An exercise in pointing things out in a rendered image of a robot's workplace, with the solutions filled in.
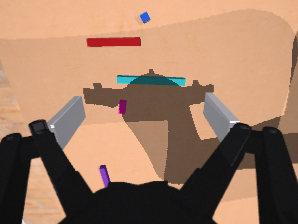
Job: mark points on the small blue block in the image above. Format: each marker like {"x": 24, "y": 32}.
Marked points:
{"x": 145, "y": 17}

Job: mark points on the turquoise rod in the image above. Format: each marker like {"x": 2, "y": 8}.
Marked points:
{"x": 151, "y": 80}

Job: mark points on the short magenta block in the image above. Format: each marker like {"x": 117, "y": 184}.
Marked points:
{"x": 122, "y": 106}

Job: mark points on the red rod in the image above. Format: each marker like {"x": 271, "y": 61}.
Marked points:
{"x": 125, "y": 41}

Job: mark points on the purple rod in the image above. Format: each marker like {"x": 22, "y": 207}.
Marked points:
{"x": 104, "y": 174}

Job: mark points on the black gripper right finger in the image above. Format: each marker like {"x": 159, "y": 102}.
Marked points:
{"x": 277, "y": 184}

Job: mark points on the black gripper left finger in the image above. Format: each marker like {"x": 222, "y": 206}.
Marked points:
{"x": 79, "y": 202}

